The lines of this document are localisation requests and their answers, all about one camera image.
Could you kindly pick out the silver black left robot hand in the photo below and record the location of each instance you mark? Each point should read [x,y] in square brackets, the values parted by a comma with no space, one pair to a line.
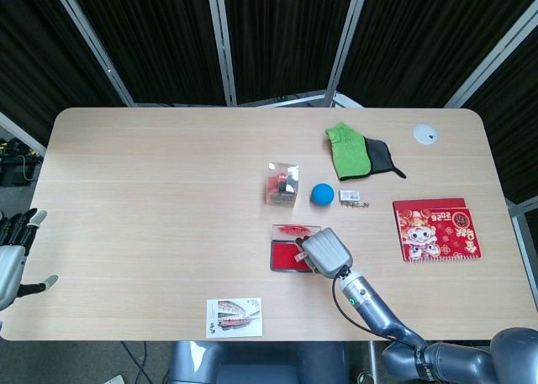
[10,266]

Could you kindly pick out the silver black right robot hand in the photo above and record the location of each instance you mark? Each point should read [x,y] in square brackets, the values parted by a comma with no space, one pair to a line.
[328,251]

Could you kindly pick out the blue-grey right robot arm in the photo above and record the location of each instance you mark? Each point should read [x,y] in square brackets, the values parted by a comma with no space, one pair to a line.
[378,312]

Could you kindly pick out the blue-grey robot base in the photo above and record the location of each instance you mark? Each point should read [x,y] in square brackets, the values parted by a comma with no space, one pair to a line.
[260,363]

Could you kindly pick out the open red ink pad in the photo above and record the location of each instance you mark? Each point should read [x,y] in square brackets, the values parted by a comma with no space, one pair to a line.
[286,256]

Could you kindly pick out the row of metal staples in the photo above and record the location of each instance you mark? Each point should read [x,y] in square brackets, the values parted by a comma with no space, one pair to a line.
[355,204]

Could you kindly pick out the blue ball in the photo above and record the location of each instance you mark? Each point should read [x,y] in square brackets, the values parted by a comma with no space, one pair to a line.
[322,195]

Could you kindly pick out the small white staple box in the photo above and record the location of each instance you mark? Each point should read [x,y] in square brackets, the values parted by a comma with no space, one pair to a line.
[349,195]

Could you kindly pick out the clear plastic box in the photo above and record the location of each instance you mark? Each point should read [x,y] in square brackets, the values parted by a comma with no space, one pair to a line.
[281,186]

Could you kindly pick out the green microfibre cloth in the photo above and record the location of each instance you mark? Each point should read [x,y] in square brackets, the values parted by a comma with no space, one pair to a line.
[351,155]

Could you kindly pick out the black floor equipment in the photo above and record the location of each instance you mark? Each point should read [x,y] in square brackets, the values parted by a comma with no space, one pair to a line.
[17,161]

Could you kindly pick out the dark grey cloth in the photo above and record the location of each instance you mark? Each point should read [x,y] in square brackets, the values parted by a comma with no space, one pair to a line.
[380,157]

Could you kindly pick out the red spiral calendar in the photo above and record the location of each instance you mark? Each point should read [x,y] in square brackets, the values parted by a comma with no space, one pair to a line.
[437,233]

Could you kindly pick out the white picture postcard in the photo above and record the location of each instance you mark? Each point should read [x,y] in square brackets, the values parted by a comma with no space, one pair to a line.
[233,317]

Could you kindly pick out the metal table leg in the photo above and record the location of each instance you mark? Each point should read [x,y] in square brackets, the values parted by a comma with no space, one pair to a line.
[372,363]

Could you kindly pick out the grey metal partition post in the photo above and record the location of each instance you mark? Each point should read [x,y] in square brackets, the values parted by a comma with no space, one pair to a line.
[223,43]
[94,43]
[346,43]
[492,52]

